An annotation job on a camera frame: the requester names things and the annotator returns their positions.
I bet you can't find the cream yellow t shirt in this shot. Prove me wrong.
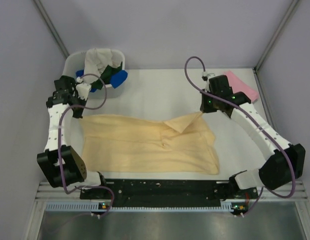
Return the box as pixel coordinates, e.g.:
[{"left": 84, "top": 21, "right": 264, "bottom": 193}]
[{"left": 80, "top": 112, "right": 220, "bottom": 175}]

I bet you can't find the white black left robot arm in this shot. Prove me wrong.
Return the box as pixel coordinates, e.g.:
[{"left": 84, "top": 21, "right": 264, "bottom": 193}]
[{"left": 36, "top": 75, "right": 109, "bottom": 199}]

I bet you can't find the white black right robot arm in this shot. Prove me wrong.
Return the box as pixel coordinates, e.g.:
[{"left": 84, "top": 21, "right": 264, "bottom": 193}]
[{"left": 200, "top": 72, "right": 306, "bottom": 199}]

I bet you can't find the folded pink t shirt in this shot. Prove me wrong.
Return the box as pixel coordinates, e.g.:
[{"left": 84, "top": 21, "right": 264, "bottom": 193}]
[{"left": 223, "top": 70, "right": 259, "bottom": 102}]

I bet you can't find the white laundry basket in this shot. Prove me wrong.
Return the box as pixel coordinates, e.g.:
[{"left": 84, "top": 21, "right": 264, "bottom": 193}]
[{"left": 62, "top": 49, "right": 126, "bottom": 99}]

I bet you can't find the dark green t shirt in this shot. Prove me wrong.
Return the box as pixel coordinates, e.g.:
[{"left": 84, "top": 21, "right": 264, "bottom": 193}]
[{"left": 91, "top": 63, "right": 123, "bottom": 90}]

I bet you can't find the white crumpled t shirt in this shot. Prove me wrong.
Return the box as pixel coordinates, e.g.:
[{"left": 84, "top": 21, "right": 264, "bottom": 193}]
[{"left": 84, "top": 48, "right": 123, "bottom": 75}]

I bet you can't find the blue t shirt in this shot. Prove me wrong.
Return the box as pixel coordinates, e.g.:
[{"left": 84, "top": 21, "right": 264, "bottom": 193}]
[{"left": 75, "top": 69, "right": 129, "bottom": 93}]

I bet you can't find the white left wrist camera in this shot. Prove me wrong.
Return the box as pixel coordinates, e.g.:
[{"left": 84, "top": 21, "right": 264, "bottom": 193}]
[{"left": 75, "top": 77, "right": 92, "bottom": 100}]

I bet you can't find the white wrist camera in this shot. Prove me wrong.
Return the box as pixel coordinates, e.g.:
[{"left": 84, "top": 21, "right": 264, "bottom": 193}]
[
  {"left": 201, "top": 71, "right": 215, "bottom": 81},
  {"left": 75, "top": 77, "right": 92, "bottom": 100}
]

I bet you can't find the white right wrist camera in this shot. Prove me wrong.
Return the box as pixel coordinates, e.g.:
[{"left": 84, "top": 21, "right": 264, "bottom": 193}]
[{"left": 201, "top": 71, "right": 215, "bottom": 81}]

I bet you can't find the right aluminium table edge rail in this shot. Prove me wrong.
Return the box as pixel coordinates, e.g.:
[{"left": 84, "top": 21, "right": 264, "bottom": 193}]
[{"left": 252, "top": 67, "right": 278, "bottom": 131}]

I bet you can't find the left aluminium corner post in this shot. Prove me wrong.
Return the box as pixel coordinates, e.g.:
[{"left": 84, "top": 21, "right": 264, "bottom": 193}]
[{"left": 31, "top": 0, "right": 70, "bottom": 59}]

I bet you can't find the aluminium corner post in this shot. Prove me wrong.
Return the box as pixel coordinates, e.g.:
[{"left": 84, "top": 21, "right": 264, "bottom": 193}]
[
  {"left": 31, "top": 0, "right": 70, "bottom": 59},
  {"left": 254, "top": 0, "right": 302, "bottom": 73}
]

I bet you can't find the white slotted cable duct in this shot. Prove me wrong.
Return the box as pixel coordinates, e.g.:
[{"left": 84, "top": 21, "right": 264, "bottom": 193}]
[{"left": 45, "top": 201, "right": 247, "bottom": 213}]

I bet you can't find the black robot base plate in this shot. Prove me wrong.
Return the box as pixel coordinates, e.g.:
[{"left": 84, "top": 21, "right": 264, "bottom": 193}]
[{"left": 79, "top": 177, "right": 260, "bottom": 208}]

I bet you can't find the right aluminium corner post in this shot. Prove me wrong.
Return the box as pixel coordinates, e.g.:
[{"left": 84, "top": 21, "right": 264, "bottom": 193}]
[{"left": 254, "top": 0, "right": 302, "bottom": 73}]

